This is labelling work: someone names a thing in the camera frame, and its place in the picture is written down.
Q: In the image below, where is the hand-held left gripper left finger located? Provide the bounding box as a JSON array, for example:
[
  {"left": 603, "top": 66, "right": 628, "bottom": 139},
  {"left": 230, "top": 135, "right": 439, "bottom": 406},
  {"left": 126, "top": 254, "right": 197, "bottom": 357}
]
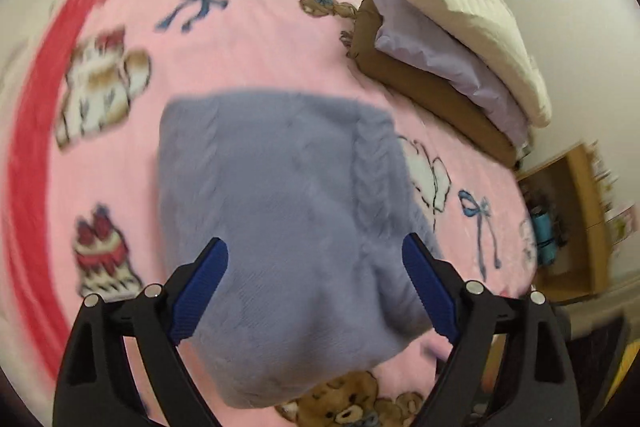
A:
[{"left": 52, "top": 237, "right": 230, "bottom": 427}]

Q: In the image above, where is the person's yellow garment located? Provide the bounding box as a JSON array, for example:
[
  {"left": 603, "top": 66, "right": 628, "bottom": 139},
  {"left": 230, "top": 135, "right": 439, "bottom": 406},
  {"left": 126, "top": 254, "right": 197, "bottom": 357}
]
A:
[{"left": 606, "top": 344, "right": 638, "bottom": 410}]

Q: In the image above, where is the blue bottle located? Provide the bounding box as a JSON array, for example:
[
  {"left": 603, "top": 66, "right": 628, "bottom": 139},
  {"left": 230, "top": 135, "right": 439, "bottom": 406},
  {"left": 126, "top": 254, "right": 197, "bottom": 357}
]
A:
[{"left": 531, "top": 206, "right": 559, "bottom": 266}]

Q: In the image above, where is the cream quilted folded cloth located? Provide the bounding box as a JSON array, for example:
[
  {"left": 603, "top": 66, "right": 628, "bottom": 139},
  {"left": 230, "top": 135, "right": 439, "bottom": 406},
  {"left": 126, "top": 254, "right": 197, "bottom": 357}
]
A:
[{"left": 389, "top": 0, "right": 554, "bottom": 128}]

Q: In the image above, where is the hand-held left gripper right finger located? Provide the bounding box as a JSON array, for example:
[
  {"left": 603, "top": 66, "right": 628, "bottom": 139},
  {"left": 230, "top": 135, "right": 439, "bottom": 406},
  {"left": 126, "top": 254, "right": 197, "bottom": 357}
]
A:
[{"left": 401, "top": 232, "right": 584, "bottom": 427}]

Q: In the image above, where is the wooden shelf unit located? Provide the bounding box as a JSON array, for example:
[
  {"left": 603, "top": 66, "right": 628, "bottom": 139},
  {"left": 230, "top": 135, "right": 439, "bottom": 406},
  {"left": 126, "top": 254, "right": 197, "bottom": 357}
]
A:
[{"left": 515, "top": 141, "right": 627, "bottom": 306}]

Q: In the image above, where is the pink printed blanket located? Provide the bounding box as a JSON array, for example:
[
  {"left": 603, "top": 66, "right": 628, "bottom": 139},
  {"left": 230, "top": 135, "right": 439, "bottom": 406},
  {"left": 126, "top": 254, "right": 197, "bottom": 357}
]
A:
[{"left": 0, "top": 0, "right": 542, "bottom": 427}]

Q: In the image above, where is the lavender knitted sweater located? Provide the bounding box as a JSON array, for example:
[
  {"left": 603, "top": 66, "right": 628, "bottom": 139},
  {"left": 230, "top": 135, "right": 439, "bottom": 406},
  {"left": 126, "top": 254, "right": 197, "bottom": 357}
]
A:
[{"left": 157, "top": 89, "right": 444, "bottom": 411}]

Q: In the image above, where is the lilac folded cloth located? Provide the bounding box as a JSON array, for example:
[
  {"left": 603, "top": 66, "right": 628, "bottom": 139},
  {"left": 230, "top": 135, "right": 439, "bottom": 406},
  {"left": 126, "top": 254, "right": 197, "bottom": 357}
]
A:
[{"left": 372, "top": 0, "right": 532, "bottom": 148}]

